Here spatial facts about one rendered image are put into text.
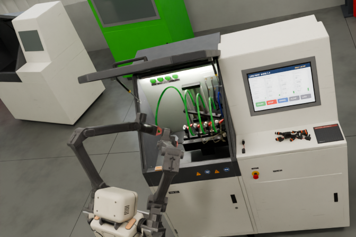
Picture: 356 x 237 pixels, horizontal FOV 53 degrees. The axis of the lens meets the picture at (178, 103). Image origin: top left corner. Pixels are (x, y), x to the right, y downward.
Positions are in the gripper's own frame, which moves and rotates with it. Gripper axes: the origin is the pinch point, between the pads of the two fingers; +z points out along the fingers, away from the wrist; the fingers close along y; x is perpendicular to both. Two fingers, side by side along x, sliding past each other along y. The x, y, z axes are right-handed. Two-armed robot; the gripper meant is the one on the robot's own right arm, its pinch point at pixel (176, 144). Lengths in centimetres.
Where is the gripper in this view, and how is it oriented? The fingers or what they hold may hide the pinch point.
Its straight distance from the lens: 238.0
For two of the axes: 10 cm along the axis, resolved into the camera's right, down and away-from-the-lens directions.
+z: 4.6, 1.1, 8.8
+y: 0.4, -9.9, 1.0
